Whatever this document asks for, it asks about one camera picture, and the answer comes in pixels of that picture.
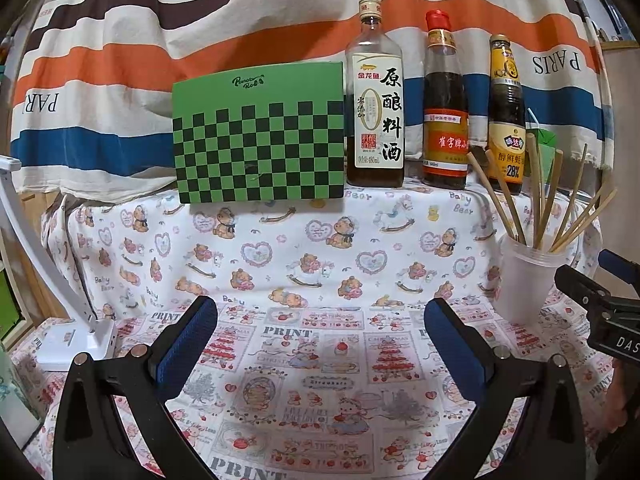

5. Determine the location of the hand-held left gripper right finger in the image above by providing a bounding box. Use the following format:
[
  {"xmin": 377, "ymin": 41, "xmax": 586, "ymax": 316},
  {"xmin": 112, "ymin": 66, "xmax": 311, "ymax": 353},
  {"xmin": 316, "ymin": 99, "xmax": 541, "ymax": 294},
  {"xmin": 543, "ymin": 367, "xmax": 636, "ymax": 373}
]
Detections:
[{"xmin": 424, "ymin": 297, "xmax": 586, "ymax": 480}]

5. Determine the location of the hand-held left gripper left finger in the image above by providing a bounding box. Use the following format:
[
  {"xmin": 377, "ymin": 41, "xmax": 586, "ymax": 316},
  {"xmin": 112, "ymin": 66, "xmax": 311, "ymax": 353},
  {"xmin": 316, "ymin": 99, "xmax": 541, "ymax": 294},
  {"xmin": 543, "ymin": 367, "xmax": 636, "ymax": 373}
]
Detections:
[{"xmin": 52, "ymin": 296, "xmax": 219, "ymax": 480}]

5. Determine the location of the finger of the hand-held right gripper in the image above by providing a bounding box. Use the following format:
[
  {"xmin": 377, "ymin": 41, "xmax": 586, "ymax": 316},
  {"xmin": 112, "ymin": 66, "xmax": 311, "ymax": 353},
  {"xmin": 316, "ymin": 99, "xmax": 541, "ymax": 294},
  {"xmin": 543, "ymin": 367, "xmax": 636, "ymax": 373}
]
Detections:
[
  {"xmin": 554, "ymin": 265, "xmax": 610, "ymax": 322},
  {"xmin": 597, "ymin": 249, "xmax": 640, "ymax": 286}
]

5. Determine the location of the translucent plastic cup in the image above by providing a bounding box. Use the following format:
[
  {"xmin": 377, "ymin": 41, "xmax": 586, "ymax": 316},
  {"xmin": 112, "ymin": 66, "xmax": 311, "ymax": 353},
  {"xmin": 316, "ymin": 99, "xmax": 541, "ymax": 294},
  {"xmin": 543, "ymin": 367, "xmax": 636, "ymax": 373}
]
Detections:
[{"xmin": 497, "ymin": 234, "xmax": 581, "ymax": 325}]

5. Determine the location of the bunch of wooden chopsticks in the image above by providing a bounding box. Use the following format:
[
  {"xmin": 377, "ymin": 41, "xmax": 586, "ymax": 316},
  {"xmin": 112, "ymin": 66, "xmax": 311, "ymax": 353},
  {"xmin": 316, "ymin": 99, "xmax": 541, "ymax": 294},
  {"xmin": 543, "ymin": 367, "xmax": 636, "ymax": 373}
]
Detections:
[{"xmin": 466, "ymin": 132, "xmax": 618, "ymax": 255}]

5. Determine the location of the person's right hand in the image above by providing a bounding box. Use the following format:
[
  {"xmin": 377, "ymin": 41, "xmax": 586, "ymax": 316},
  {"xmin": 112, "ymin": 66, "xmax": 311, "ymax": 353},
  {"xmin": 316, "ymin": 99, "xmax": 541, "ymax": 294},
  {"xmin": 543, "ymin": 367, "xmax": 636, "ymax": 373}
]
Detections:
[{"xmin": 606, "ymin": 360, "xmax": 640, "ymax": 443}]

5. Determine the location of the white desk lamp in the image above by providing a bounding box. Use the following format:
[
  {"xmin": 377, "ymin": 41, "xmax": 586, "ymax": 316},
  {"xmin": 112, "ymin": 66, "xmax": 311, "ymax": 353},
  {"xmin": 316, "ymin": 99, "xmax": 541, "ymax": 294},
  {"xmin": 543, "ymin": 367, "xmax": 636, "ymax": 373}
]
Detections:
[{"xmin": 0, "ymin": 156, "xmax": 117, "ymax": 372}]

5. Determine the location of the pink patchwork print cloth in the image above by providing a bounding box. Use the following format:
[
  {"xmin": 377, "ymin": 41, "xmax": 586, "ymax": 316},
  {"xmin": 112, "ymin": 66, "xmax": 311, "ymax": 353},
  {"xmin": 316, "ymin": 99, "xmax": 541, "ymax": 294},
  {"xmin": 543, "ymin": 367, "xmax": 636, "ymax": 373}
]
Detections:
[{"xmin": 10, "ymin": 300, "xmax": 631, "ymax": 480}]

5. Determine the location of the green drink carton with straw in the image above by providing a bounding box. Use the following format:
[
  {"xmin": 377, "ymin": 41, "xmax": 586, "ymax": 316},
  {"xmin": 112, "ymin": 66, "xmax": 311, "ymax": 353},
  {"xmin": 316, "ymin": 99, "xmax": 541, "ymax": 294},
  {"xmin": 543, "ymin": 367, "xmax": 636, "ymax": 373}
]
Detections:
[{"xmin": 524, "ymin": 110, "xmax": 560, "ymax": 171}]

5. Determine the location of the white bear print cloth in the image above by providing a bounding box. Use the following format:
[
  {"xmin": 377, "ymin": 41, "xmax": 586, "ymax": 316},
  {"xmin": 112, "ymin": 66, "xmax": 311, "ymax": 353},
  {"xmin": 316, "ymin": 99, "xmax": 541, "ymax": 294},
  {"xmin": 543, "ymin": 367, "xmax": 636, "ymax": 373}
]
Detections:
[{"xmin": 40, "ymin": 180, "xmax": 606, "ymax": 321}]

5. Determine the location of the plywood board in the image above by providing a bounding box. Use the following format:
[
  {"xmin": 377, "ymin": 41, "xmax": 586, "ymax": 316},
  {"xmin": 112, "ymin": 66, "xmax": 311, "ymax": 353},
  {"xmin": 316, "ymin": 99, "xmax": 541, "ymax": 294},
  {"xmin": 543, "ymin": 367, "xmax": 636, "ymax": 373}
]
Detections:
[{"xmin": 597, "ymin": 35, "xmax": 640, "ymax": 261}]

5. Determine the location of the pale teal container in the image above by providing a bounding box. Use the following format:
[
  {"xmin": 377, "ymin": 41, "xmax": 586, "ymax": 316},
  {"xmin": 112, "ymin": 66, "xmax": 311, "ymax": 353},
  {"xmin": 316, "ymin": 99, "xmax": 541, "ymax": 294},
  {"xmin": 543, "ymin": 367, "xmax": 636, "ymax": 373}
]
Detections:
[{"xmin": 0, "ymin": 350, "xmax": 43, "ymax": 428}]

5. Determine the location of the green panel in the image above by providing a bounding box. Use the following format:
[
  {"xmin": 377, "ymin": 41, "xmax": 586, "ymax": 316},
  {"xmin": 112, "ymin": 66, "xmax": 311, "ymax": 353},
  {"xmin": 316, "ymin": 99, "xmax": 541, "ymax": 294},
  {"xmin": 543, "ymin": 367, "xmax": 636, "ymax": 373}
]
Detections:
[{"xmin": 0, "ymin": 267, "xmax": 26, "ymax": 343}]

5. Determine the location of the yellow label oyster sauce bottle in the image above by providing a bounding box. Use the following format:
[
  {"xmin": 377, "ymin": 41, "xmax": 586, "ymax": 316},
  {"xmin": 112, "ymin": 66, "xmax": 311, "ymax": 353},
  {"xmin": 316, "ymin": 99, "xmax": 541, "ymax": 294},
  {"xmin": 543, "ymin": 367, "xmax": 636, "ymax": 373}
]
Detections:
[{"xmin": 486, "ymin": 34, "xmax": 528, "ymax": 196}]

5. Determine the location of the red cap sesame oil bottle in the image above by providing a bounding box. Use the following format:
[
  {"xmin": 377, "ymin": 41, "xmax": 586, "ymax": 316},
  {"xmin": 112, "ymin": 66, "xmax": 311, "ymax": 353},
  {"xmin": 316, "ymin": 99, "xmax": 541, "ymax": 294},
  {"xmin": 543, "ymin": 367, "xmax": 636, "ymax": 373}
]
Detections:
[{"xmin": 421, "ymin": 9, "xmax": 471, "ymax": 190}]

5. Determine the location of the green checkered box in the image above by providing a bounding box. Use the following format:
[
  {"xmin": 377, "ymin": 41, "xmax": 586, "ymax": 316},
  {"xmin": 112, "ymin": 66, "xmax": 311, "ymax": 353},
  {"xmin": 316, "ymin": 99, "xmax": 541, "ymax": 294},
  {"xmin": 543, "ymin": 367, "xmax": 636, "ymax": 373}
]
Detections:
[{"xmin": 171, "ymin": 61, "xmax": 347, "ymax": 204}]

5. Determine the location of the clear cooking wine bottle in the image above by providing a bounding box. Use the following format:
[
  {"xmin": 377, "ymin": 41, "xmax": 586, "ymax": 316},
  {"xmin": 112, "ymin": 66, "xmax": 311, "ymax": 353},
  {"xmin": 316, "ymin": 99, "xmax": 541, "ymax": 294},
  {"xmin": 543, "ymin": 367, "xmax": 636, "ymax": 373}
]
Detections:
[{"xmin": 345, "ymin": 0, "xmax": 406, "ymax": 189}]

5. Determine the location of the striped blanket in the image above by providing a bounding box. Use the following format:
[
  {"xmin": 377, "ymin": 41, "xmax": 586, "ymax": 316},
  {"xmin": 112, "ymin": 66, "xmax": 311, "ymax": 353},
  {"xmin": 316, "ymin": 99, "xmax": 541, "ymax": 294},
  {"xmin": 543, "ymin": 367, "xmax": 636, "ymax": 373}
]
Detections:
[{"xmin": 10, "ymin": 0, "xmax": 618, "ymax": 196}]

